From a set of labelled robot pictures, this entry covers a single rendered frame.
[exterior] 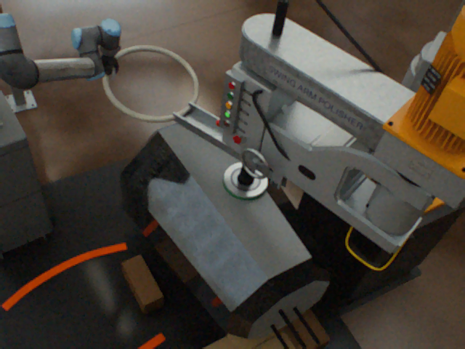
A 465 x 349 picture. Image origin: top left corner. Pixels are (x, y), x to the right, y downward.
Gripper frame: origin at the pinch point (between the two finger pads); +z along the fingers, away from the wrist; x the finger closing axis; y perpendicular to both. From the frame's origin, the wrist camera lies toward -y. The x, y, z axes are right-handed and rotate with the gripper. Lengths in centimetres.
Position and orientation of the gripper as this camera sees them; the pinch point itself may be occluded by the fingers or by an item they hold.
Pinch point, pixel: (107, 74)
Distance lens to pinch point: 268.7
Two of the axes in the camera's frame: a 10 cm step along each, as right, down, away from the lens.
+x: 9.4, 3.3, 1.1
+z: -2.7, 4.9, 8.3
